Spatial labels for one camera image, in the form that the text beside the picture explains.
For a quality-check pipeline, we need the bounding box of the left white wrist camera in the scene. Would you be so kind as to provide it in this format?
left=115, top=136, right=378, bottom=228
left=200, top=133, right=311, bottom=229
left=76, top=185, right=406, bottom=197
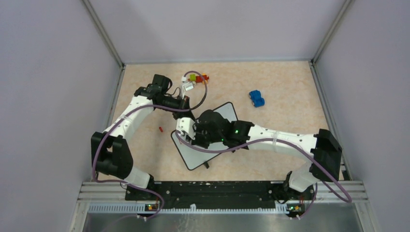
left=180, top=76, right=196, bottom=98

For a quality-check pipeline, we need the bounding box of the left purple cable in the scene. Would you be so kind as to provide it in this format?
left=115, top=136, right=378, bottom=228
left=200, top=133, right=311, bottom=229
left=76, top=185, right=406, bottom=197
left=91, top=70, right=209, bottom=221

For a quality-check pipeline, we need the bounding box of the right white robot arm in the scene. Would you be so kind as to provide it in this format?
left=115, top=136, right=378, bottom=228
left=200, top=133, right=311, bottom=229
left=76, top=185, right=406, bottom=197
left=191, top=110, right=342, bottom=199

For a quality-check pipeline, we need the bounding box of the purple cable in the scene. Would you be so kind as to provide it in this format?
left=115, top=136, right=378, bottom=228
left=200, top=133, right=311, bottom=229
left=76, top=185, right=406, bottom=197
left=91, top=70, right=209, bottom=221
left=174, top=130, right=353, bottom=218

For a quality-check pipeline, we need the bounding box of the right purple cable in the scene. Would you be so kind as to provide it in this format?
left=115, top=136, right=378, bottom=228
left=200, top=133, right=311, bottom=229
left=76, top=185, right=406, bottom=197
left=174, top=130, right=353, bottom=218

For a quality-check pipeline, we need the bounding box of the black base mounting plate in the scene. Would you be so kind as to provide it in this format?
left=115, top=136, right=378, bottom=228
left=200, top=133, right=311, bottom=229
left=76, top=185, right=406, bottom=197
left=125, top=181, right=316, bottom=202

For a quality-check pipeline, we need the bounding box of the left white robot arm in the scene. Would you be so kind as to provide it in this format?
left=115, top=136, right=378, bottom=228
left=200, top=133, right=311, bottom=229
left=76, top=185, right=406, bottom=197
left=91, top=74, right=195, bottom=200

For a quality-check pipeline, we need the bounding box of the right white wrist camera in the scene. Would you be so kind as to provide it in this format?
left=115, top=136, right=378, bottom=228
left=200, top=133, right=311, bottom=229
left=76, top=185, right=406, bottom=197
left=176, top=117, right=196, bottom=140

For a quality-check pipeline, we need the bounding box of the blue toy car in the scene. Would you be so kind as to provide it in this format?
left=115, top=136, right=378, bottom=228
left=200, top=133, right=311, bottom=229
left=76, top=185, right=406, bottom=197
left=249, top=90, right=265, bottom=107

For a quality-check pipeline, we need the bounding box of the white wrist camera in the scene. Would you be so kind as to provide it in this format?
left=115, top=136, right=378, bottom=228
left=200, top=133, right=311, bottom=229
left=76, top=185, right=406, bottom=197
left=180, top=76, right=196, bottom=98
left=176, top=117, right=196, bottom=140

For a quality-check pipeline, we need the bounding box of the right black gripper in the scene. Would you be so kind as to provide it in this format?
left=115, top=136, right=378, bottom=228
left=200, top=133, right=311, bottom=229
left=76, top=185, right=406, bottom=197
left=186, top=123, right=224, bottom=149

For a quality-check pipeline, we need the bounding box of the small whiteboard with stand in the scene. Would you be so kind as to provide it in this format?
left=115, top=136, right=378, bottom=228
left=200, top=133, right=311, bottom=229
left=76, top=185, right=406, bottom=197
left=171, top=101, right=238, bottom=171

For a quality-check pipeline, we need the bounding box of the red green toy train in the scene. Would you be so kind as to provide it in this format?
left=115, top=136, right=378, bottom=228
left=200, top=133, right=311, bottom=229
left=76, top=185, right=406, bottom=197
left=188, top=74, right=209, bottom=84

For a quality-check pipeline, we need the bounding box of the grey slotted cable duct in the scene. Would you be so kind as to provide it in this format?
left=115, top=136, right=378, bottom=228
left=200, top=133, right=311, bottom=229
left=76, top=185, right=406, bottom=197
left=88, top=203, right=289, bottom=215

